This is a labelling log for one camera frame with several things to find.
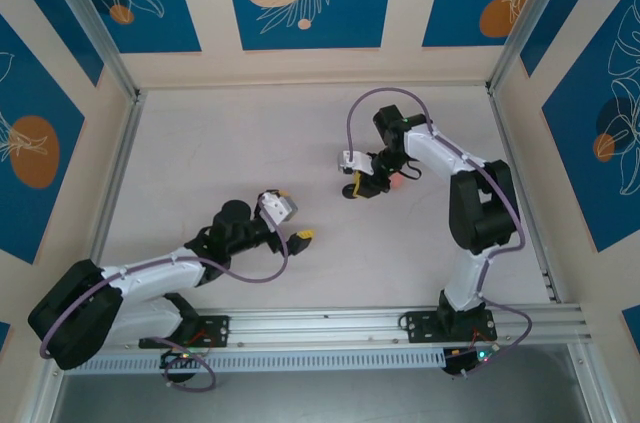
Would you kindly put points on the grey metal sheet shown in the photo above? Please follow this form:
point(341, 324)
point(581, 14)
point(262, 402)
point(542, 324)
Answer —
point(325, 400)

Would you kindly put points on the aluminium table side rail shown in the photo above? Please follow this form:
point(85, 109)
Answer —
point(115, 193)
point(525, 203)

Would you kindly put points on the pink earbud charging case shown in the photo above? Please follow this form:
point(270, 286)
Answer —
point(398, 182)

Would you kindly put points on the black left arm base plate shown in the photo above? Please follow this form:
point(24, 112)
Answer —
point(220, 330)

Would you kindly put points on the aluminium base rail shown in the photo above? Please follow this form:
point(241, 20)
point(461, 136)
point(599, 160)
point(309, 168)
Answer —
point(325, 328)

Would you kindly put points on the aluminium frame post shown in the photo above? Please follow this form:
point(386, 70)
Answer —
point(90, 18)
point(530, 13)

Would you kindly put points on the aluminium frame leg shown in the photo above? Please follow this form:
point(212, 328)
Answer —
point(40, 395)
point(592, 388)

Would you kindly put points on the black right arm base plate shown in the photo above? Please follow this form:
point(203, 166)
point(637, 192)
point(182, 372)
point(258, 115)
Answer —
point(415, 325)

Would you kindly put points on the small control board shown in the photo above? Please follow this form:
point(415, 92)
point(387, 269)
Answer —
point(465, 360)
point(180, 358)

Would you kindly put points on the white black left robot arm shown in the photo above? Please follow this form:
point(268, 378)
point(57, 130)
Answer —
point(145, 273)

